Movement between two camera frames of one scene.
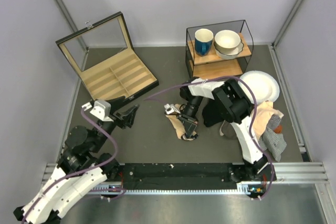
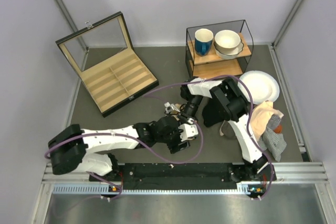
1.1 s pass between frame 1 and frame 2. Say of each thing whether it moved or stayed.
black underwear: stayed
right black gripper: stayed
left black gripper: moved
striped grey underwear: stayed
